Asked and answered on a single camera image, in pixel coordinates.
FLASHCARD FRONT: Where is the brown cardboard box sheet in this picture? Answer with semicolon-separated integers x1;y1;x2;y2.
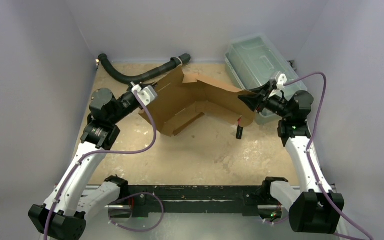
147;67;256;137

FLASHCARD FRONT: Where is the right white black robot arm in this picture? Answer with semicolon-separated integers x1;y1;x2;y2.
238;82;345;235

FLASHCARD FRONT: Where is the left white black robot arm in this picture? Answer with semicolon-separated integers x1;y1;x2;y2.
28;84;158;240

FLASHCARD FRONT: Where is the black red marker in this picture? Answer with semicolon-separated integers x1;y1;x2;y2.
235;117;244;140

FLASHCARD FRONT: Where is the clear plastic storage bin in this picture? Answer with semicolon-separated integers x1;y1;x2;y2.
224;33;309;126

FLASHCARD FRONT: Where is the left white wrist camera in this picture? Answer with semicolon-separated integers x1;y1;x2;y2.
131;84;158;106

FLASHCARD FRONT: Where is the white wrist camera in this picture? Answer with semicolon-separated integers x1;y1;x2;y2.
131;84;158;106
269;72;288;98

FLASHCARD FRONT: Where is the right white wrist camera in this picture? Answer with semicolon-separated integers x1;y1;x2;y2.
269;72;288;98

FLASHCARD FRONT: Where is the black corrugated hose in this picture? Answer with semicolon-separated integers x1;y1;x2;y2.
97;53;192;86

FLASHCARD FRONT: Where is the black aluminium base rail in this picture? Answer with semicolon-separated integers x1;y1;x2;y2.
47;184;342;220

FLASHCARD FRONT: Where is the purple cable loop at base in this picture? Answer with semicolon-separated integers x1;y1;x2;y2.
107;191;166;233

